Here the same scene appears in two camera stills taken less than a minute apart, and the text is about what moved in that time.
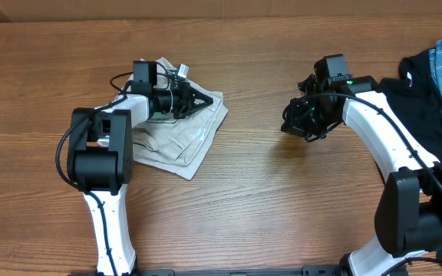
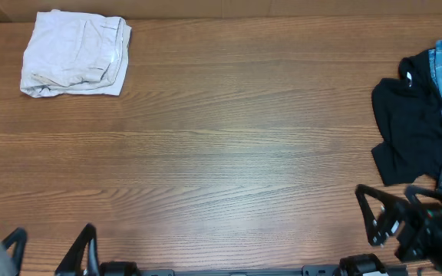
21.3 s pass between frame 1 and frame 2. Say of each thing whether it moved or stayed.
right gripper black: moved
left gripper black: moved
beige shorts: moved
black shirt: stayed
